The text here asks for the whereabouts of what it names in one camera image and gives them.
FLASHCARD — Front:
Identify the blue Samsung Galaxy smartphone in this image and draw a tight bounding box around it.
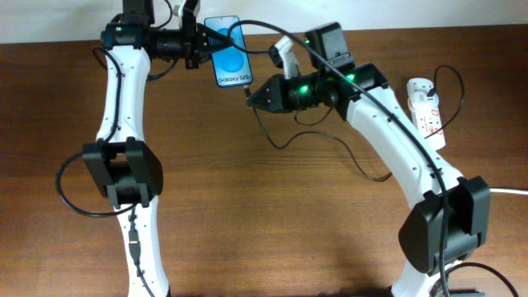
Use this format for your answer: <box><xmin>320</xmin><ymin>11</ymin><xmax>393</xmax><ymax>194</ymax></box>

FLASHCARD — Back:
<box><xmin>205</xmin><ymin>16</ymin><xmax>253</xmax><ymax>87</ymax></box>

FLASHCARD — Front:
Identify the black USB charging cable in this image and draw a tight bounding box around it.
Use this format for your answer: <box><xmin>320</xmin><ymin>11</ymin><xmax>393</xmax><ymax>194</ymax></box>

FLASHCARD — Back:
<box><xmin>243</xmin><ymin>64</ymin><xmax>465</xmax><ymax>183</ymax></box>

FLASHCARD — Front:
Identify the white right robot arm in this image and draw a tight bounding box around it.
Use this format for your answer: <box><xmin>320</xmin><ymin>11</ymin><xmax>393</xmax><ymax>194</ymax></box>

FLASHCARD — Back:
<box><xmin>247</xmin><ymin>22</ymin><xmax>492</xmax><ymax>296</ymax></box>

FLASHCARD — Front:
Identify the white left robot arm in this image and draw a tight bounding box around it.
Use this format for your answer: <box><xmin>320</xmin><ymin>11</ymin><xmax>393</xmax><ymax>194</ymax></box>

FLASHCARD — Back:
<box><xmin>82</xmin><ymin>1</ymin><xmax>233</xmax><ymax>296</ymax></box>

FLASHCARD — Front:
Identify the white charger adapter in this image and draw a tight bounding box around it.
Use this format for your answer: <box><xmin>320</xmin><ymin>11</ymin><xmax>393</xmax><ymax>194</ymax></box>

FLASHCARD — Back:
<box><xmin>407</xmin><ymin>78</ymin><xmax>439</xmax><ymax>106</ymax></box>

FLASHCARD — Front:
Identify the white power strip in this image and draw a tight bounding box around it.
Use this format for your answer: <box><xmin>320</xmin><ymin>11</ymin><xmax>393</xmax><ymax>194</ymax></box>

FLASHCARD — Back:
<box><xmin>408</xmin><ymin>99</ymin><xmax>446</xmax><ymax>150</ymax></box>

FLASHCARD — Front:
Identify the white power strip cord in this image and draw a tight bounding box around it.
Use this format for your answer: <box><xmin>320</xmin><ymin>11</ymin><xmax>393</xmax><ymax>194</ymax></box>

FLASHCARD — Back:
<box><xmin>489</xmin><ymin>187</ymin><xmax>528</xmax><ymax>196</ymax></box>

